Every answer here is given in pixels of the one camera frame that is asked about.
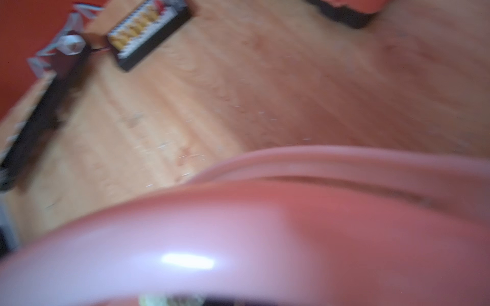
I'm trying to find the pink plastic bucket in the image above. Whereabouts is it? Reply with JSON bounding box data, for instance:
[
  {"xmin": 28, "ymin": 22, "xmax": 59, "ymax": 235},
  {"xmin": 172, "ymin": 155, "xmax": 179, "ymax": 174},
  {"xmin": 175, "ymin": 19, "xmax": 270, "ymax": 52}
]
[{"xmin": 1, "ymin": 145, "xmax": 489, "ymax": 305}]

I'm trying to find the yellow cloth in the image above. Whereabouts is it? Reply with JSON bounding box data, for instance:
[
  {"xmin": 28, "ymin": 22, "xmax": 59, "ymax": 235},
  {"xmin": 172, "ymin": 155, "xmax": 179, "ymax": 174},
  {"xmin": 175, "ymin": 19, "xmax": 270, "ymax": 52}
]
[{"xmin": 139, "ymin": 295, "xmax": 205, "ymax": 306}]

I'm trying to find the black snack packet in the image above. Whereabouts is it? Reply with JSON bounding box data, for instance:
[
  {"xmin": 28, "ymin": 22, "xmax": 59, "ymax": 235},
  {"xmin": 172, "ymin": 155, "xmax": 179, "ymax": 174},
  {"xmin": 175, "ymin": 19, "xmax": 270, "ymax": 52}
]
[{"xmin": 105, "ymin": 0, "xmax": 193, "ymax": 71}]

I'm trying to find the red plastic tool case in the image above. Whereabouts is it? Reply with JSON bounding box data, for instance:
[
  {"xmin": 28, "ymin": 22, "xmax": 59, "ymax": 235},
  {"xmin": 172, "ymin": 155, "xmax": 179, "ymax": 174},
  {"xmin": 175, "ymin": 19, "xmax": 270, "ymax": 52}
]
[{"xmin": 307, "ymin": 0, "xmax": 391, "ymax": 29}]

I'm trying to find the black white comb tool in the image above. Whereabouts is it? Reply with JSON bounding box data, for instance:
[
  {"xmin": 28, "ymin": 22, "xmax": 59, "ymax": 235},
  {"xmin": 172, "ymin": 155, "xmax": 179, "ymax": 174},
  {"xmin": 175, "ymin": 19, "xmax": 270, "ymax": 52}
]
[{"xmin": 0, "ymin": 32, "xmax": 93, "ymax": 192}]

